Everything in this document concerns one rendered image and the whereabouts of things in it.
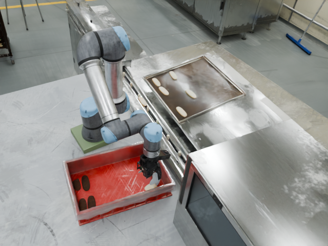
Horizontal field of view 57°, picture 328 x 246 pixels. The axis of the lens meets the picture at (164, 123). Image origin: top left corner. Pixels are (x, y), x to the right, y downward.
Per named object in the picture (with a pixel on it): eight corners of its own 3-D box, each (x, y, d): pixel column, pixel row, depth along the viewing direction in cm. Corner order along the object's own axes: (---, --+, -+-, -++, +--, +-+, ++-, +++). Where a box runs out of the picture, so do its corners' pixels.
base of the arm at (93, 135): (90, 146, 168) (87, 134, 161) (77, 130, 176) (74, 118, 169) (113, 134, 175) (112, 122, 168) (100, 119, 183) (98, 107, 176)
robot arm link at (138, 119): (121, 113, 133) (132, 129, 126) (144, 106, 137) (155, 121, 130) (122, 126, 138) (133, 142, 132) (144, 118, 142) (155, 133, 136)
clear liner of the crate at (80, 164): (63, 172, 157) (60, 160, 151) (150, 149, 174) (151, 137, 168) (77, 229, 135) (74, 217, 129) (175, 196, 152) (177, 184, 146)
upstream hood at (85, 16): (66, 6, 303) (65, -3, 298) (84, 5, 310) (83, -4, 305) (109, 72, 225) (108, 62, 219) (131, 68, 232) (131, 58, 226)
